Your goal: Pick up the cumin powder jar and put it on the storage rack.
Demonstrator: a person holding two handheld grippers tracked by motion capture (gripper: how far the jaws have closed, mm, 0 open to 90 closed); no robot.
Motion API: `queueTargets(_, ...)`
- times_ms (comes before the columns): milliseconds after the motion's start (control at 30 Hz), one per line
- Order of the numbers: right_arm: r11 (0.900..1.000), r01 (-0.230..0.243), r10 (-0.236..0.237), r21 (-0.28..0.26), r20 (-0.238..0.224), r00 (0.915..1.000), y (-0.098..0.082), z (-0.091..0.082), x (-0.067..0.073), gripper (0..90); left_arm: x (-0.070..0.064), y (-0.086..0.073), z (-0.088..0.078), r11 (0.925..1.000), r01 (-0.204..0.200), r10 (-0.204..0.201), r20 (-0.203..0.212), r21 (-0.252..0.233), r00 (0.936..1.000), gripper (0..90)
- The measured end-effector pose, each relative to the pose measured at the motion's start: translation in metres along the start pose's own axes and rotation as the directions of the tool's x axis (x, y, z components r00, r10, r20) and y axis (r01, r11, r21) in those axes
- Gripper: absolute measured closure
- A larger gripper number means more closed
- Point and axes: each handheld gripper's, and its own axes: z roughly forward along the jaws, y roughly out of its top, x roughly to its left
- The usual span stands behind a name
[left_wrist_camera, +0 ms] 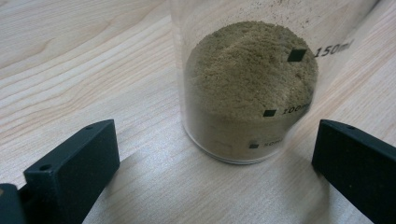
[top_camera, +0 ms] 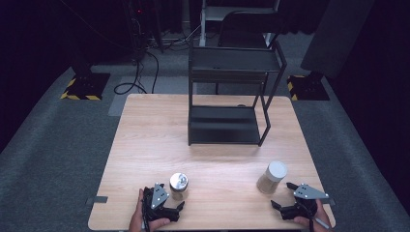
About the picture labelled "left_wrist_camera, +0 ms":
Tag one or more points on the brown sand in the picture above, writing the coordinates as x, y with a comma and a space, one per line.
243, 84

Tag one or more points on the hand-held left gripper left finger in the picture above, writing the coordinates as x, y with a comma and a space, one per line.
74, 168

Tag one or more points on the clear glass beaker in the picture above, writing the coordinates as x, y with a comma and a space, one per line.
193, 62

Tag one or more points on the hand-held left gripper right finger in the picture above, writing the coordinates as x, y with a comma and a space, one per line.
358, 168

